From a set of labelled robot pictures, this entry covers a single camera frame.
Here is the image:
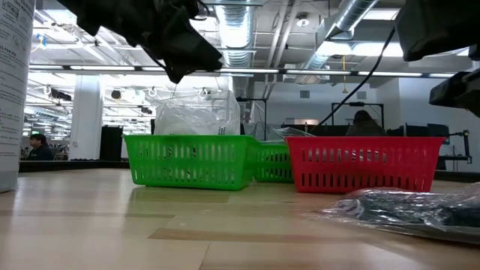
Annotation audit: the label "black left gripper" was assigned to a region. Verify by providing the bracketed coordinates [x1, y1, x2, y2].
[55, 0, 225, 85]

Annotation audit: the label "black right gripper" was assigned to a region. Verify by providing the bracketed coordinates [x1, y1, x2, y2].
[394, 0, 480, 119]

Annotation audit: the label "clear bag white cotton balls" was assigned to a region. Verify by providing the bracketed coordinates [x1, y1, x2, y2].
[153, 100, 226, 136]

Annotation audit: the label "clear bag of white swabs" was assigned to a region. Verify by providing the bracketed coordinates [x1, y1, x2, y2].
[215, 89, 242, 136]

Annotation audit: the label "long ceiling light strip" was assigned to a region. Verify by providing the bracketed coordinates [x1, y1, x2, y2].
[28, 64, 462, 79]

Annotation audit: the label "green plastic slotted basket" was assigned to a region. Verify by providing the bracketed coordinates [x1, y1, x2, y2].
[254, 140, 294, 184]
[123, 133, 262, 191]

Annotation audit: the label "person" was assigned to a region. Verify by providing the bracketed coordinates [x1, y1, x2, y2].
[345, 109, 387, 137]
[26, 133, 56, 161]

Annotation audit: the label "red plastic slotted basket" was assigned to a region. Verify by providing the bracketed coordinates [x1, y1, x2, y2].
[283, 135, 447, 195]

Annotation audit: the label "round ceiling detector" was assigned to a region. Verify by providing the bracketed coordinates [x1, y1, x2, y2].
[295, 12, 311, 29]

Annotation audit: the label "white column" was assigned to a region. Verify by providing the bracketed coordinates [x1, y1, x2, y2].
[69, 74, 104, 161]

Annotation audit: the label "white plastic cup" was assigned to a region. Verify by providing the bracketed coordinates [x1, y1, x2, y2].
[0, 0, 37, 194]

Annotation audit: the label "black stand frame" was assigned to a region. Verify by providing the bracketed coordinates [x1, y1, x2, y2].
[235, 97, 268, 142]
[331, 101, 385, 137]

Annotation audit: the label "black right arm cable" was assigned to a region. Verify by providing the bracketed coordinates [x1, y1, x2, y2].
[316, 26, 398, 128]

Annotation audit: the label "yellow hanging cord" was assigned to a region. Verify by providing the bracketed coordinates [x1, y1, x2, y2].
[340, 55, 349, 95]

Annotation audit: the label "black aluminium table frame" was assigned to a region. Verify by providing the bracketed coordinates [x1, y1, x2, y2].
[18, 159, 480, 185]

